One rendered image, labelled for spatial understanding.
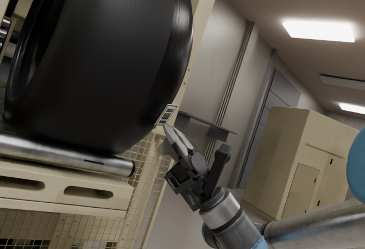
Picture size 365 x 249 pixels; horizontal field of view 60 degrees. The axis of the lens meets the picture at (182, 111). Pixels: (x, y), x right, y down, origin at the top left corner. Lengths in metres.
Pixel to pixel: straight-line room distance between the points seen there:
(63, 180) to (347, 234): 0.57
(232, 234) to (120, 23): 0.50
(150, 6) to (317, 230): 0.57
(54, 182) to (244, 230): 0.43
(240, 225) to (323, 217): 0.17
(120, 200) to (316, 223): 0.44
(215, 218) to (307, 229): 0.20
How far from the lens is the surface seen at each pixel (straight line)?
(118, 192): 0.79
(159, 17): 0.68
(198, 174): 0.72
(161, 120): 0.73
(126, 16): 0.63
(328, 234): 0.73
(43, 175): 0.71
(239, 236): 0.76
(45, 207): 0.74
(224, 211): 0.74
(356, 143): 0.46
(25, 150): 0.71
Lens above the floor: 1.04
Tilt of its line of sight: 3 degrees up
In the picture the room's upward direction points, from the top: 18 degrees clockwise
